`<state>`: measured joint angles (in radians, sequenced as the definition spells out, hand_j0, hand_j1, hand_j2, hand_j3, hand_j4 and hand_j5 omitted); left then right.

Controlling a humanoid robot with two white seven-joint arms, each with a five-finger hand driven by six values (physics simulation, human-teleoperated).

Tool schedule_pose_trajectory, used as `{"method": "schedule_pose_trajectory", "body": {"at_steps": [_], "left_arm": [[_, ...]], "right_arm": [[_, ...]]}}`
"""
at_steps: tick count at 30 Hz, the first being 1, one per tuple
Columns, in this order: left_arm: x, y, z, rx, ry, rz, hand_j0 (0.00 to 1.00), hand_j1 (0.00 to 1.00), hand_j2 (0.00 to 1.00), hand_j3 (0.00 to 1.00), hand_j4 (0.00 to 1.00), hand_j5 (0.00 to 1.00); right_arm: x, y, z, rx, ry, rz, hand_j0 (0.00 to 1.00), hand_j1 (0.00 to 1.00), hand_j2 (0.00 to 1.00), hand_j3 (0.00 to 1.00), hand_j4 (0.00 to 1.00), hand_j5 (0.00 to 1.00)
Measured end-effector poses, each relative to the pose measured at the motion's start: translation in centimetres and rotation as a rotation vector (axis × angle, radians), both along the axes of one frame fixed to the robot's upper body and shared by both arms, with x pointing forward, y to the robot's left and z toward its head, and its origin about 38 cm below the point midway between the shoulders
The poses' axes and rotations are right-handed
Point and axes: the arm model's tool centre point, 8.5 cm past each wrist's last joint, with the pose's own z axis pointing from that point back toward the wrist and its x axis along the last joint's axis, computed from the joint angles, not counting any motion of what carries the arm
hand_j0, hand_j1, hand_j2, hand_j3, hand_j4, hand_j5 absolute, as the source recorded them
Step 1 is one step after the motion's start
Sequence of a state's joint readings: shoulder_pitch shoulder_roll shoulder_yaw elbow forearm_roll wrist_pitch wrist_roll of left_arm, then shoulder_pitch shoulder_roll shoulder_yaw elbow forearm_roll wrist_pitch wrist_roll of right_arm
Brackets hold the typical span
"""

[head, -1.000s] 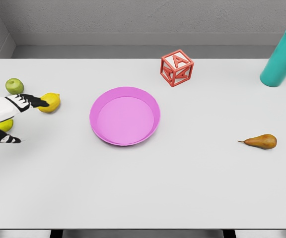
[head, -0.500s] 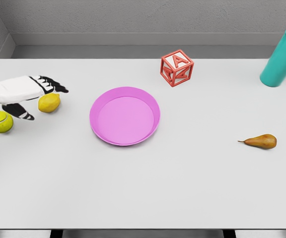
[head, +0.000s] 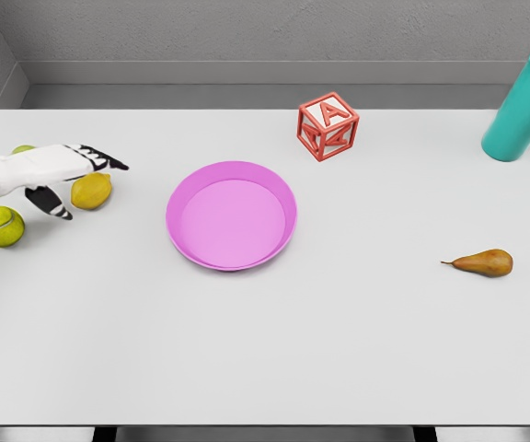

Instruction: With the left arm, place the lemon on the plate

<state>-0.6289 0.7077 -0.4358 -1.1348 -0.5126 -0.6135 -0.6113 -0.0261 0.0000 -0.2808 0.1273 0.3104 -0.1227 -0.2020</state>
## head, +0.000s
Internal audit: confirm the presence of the brown pear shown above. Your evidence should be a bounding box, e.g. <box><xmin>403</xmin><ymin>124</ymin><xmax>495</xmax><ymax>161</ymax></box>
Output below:
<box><xmin>440</xmin><ymin>249</ymin><xmax>514</xmax><ymax>278</ymax></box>

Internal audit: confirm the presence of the yellow lemon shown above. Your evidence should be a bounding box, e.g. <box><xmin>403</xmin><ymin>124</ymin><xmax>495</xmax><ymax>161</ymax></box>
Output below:
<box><xmin>70</xmin><ymin>172</ymin><xmax>112</xmax><ymax>212</ymax></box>

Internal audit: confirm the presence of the teal cup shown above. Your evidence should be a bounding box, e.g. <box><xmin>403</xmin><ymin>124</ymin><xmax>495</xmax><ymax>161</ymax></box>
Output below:
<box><xmin>480</xmin><ymin>47</ymin><xmax>530</xmax><ymax>163</ymax></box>

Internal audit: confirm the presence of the red letter block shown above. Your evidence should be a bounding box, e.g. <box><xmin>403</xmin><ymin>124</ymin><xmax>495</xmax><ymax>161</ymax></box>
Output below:
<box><xmin>297</xmin><ymin>91</ymin><xmax>361</xmax><ymax>164</ymax></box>

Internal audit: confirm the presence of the yellow-green tennis ball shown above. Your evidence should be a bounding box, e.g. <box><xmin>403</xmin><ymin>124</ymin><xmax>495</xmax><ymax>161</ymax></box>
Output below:
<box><xmin>0</xmin><ymin>204</ymin><xmax>26</xmax><ymax>249</ymax></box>

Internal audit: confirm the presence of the pink plate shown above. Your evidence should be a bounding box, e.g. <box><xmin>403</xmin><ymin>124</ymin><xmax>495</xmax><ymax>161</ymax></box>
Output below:
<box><xmin>165</xmin><ymin>160</ymin><xmax>298</xmax><ymax>273</ymax></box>

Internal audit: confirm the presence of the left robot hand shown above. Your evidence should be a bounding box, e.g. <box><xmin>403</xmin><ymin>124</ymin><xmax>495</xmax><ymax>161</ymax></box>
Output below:
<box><xmin>10</xmin><ymin>143</ymin><xmax>131</xmax><ymax>222</ymax></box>

